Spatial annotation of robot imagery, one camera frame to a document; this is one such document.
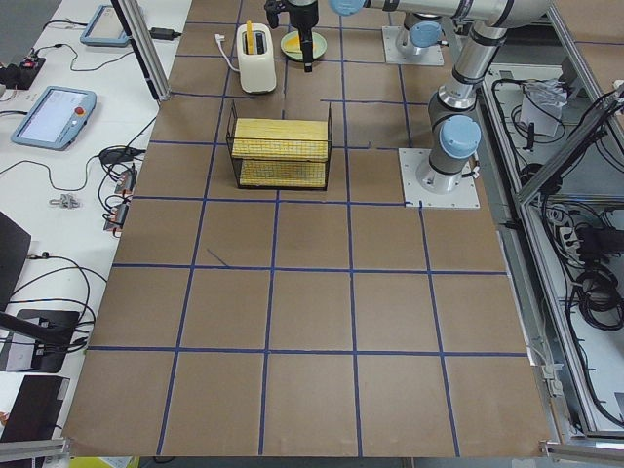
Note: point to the black monitor stand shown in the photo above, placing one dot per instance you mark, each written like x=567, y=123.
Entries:
x=37, y=340

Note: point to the near teach pendant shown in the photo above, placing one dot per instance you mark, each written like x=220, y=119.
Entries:
x=56, y=118

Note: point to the light green plate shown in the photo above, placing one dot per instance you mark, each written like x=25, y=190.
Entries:
x=319, y=47

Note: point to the white toaster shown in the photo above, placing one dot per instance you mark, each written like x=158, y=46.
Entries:
x=257, y=72

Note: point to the aluminium side frame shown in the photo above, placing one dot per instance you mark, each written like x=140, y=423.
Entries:
x=562, y=220

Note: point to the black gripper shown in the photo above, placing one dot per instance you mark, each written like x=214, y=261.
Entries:
x=303, y=15

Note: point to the teach pendant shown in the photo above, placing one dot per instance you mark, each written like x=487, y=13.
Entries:
x=104, y=29
x=56, y=118

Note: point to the triangular bread on plate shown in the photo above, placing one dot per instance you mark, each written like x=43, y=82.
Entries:
x=291, y=43

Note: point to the bread slice in toaster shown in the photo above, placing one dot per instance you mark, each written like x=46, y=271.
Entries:
x=249, y=38

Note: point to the far teach pendant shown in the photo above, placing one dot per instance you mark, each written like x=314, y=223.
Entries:
x=104, y=29

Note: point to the aluminium frame post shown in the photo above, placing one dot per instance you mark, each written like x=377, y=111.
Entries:
x=131, y=18

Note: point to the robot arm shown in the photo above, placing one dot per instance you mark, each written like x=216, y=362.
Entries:
x=420, y=32
x=456, y=135

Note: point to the crumpled white bag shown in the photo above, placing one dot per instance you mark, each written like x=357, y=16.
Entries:
x=542, y=106

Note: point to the black power adapter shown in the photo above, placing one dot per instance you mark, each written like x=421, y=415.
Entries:
x=161, y=33

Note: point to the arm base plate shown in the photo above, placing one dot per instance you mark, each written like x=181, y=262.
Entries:
x=425, y=188
x=432, y=57

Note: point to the wooden shelf board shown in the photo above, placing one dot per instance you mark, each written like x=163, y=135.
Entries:
x=280, y=146

